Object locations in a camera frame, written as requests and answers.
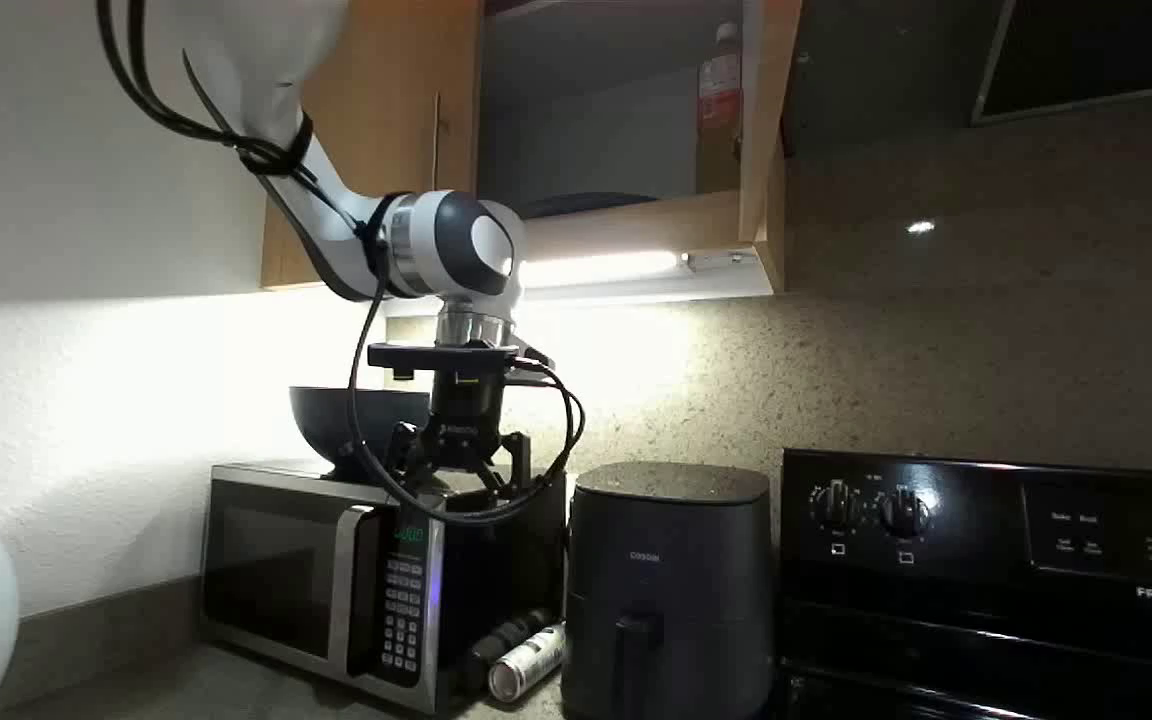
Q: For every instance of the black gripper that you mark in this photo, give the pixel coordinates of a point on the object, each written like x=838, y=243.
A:
x=464, y=404

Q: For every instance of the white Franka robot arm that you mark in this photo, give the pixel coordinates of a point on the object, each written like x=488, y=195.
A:
x=338, y=227

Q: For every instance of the wooden cupboard body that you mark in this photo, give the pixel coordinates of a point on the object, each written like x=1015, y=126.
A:
x=631, y=227

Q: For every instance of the dark blue bowl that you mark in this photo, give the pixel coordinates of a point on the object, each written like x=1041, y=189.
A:
x=338, y=420

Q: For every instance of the dark bottle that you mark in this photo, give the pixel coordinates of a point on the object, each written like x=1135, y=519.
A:
x=499, y=646

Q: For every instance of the black steel microwave oven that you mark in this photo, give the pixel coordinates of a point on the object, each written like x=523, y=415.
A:
x=297, y=563

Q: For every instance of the white spray can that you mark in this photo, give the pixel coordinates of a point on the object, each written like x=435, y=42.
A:
x=531, y=662

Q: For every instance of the dark grey air fryer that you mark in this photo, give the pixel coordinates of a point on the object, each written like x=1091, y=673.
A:
x=666, y=563

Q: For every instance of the black stove knob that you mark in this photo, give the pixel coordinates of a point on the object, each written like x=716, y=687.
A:
x=835, y=505
x=904, y=512

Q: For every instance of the red labelled bottle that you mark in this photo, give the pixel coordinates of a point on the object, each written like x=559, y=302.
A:
x=716, y=83

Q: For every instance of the black electric stove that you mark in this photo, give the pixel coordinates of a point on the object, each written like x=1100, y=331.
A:
x=1000, y=603

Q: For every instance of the black range hood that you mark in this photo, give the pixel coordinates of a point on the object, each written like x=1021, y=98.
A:
x=897, y=66

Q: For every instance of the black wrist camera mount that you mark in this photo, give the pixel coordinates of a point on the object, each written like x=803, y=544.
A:
x=441, y=359

